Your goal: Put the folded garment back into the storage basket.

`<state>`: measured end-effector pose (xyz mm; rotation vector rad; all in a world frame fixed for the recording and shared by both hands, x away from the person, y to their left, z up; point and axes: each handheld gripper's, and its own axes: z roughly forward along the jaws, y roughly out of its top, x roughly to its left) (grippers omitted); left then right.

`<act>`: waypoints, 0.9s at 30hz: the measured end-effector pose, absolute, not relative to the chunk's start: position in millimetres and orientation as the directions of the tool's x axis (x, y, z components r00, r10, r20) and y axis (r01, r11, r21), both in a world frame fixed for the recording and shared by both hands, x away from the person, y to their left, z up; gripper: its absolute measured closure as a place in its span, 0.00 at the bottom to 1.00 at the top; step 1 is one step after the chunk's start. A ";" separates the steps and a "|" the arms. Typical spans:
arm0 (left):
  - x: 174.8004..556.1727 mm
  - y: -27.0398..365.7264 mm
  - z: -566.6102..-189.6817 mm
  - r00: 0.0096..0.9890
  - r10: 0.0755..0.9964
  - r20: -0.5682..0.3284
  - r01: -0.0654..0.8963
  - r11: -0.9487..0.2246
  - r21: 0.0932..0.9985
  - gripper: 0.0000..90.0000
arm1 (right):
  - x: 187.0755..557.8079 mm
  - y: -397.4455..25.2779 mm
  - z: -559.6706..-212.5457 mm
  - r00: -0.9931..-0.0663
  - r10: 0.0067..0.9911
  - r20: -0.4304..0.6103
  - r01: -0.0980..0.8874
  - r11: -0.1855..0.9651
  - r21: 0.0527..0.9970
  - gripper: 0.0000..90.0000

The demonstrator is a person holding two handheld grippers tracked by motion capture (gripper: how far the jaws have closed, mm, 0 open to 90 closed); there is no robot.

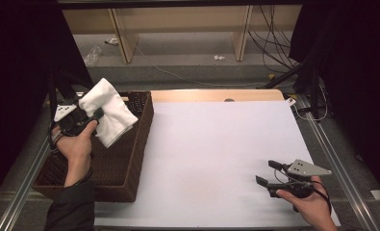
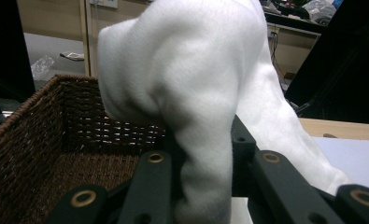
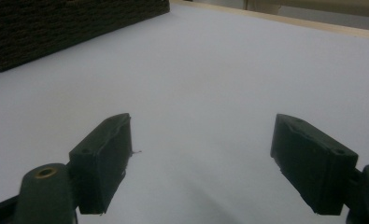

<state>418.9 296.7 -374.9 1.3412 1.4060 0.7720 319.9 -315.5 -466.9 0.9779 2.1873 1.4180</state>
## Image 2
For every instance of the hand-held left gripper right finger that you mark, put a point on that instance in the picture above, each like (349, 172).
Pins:
(275, 183)

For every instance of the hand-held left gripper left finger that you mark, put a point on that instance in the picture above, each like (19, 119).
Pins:
(154, 186)

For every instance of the white baby shirt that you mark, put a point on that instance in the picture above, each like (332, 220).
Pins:
(188, 77)

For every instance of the brown wicker basket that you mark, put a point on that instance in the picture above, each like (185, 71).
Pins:
(48, 140)

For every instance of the flat grey floor item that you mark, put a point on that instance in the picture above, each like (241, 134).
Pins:
(72, 56)

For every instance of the clear plastic wrapper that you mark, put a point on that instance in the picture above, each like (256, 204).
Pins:
(42, 67)

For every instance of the clutter on dark shelf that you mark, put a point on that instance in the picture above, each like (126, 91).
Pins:
(306, 9)

